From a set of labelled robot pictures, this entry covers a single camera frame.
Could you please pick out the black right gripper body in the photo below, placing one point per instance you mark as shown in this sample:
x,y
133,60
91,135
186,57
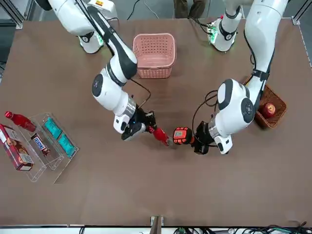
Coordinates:
x,y
137,119

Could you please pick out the person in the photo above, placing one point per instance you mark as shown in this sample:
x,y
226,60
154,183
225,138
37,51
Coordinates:
x,y
192,8

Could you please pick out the teal snack packet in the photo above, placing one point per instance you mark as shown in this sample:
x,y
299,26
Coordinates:
x,y
52,128
66,145

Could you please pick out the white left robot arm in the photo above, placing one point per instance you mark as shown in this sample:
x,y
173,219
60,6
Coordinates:
x,y
234,109

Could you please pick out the red apple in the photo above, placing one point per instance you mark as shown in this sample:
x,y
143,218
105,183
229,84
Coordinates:
x,y
268,110

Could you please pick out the clear acrylic tiered shelf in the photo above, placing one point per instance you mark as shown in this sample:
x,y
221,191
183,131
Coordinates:
x,y
52,165

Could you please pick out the brown wicker basket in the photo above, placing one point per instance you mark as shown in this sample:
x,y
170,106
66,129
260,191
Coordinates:
x,y
275,117

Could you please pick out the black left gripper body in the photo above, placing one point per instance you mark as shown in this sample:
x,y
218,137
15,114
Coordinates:
x,y
202,134

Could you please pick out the red Coca-Cola bottle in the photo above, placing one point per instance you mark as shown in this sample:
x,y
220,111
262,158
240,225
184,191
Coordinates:
x,y
161,136
20,121

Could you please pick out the red tartan cookie box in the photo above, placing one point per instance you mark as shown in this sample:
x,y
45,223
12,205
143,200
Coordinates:
x,y
17,151

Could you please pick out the pink plastic basket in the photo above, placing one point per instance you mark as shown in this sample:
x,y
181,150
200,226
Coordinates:
x,y
154,58

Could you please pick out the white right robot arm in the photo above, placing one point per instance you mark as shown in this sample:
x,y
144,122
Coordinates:
x,y
109,90

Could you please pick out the Snickers chocolate bar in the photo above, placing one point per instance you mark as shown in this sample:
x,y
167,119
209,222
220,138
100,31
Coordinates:
x,y
40,144

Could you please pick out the aluminium frame rail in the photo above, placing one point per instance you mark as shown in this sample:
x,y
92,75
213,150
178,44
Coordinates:
x,y
14,14
303,29

